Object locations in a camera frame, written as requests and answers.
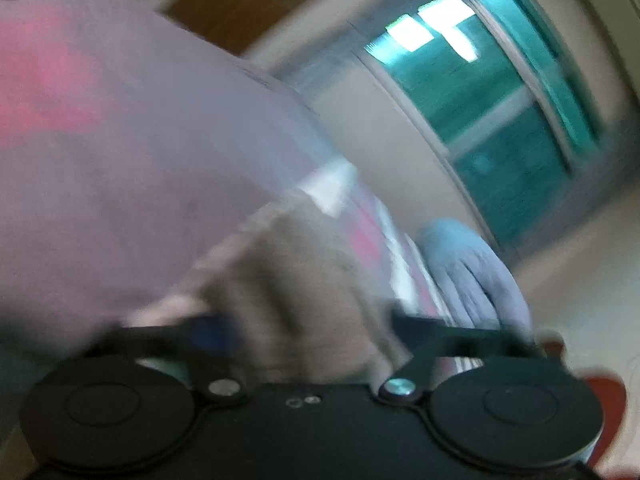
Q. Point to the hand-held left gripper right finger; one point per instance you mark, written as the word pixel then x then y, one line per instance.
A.
pixel 430 332

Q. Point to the brown wooden door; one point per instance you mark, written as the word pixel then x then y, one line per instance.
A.
pixel 250 0

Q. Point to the red and white headboard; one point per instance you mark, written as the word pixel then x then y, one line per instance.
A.
pixel 602 400

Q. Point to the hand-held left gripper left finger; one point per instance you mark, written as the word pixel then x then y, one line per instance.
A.
pixel 215 334

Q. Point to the grey curtain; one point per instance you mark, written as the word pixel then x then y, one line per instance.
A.
pixel 325 60

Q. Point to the folded light blue duvet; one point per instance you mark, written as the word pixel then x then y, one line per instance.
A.
pixel 475 270

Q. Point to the grey pants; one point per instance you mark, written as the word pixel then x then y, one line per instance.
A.
pixel 300 285

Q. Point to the window with metal frame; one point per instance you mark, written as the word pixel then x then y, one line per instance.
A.
pixel 500 110

